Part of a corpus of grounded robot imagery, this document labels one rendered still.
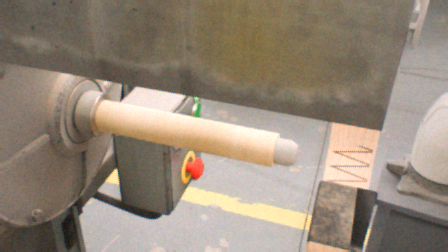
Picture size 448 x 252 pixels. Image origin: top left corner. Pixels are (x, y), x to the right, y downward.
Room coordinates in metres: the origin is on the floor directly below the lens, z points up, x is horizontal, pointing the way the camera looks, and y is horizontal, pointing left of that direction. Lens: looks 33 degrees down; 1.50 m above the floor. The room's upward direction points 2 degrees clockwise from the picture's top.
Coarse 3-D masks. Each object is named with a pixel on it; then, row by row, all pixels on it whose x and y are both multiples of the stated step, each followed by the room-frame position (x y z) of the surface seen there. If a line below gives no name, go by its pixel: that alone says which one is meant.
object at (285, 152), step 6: (276, 144) 0.33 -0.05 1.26; (282, 144) 0.33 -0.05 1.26; (288, 144) 0.33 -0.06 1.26; (294, 144) 0.34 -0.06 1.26; (276, 150) 0.33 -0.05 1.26; (282, 150) 0.33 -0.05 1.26; (288, 150) 0.33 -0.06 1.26; (294, 150) 0.33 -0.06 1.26; (276, 156) 0.33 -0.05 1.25; (282, 156) 0.33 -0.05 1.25; (288, 156) 0.33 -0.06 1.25; (294, 156) 0.33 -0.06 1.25; (276, 162) 0.33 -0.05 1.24; (282, 162) 0.33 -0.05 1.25; (288, 162) 0.32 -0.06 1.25; (294, 162) 0.33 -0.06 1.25
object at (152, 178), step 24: (144, 96) 0.66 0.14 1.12; (168, 96) 0.66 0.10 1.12; (120, 144) 0.60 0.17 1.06; (144, 144) 0.59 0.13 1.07; (120, 168) 0.60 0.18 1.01; (144, 168) 0.59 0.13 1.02; (168, 168) 0.58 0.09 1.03; (96, 192) 0.62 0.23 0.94; (120, 192) 0.61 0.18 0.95; (144, 192) 0.59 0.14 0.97; (168, 192) 0.58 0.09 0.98; (144, 216) 0.62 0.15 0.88
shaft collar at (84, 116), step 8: (88, 96) 0.39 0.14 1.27; (96, 96) 0.39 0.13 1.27; (104, 96) 0.40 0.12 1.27; (80, 104) 0.38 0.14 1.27; (88, 104) 0.38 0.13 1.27; (96, 104) 0.38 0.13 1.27; (80, 112) 0.38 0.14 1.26; (88, 112) 0.37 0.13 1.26; (80, 120) 0.37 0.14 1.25; (88, 120) 0.37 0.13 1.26; (80, 128) 0.37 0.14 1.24; (88, 128) 0.37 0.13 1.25; (96, 128) 0.38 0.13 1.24; (96, 136) 0.38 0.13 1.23
